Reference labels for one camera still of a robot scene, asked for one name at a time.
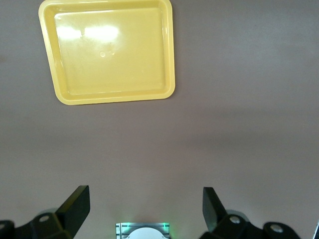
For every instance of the yellow plastic tray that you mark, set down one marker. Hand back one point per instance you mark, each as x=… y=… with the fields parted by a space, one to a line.
x=112 y=74

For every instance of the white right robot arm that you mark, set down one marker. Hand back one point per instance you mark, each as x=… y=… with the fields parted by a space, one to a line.
x=145 y=234

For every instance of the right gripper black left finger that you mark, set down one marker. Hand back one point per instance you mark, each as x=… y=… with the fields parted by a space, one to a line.
x=72 y=211

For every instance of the brown table cover sheet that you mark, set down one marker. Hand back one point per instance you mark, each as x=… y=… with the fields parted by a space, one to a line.
x=224 y=124

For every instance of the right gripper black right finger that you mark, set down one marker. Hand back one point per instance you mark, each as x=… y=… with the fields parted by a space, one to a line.
x=214 y=214

